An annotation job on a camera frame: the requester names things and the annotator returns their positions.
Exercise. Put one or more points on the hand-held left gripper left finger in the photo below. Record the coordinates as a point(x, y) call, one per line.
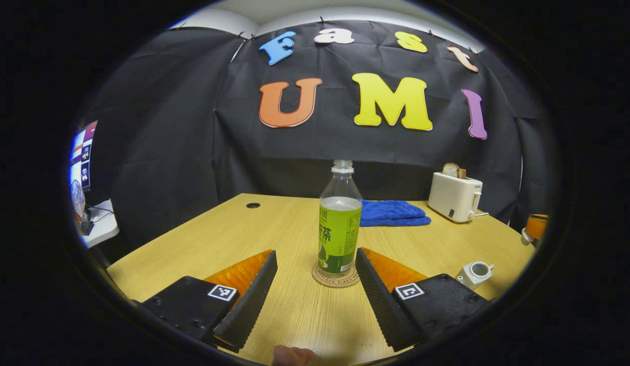
point(246, 305)

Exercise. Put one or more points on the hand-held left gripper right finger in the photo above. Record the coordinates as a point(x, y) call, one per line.
point(383, 300)

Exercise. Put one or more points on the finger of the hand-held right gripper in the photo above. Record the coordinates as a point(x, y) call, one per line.
point(538, 226)

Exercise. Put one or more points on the round cork coaster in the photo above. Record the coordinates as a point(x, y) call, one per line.
point(335, 282)

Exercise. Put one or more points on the clear green-label water bottle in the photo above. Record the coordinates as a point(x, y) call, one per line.
point(339, 234)

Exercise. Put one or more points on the white ceramic teacup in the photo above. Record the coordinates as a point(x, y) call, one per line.
point(475, 274)

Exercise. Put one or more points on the blue towel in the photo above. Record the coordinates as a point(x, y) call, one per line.
point(394, 213)

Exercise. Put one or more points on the white toaster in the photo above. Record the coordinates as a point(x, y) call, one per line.
point(454, 195)

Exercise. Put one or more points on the bread slice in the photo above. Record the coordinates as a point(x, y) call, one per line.
point(452, 170)

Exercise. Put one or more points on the white side table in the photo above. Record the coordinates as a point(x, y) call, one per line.
point(104, 226)

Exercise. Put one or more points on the computer monitor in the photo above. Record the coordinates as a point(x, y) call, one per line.
point(84, 157)

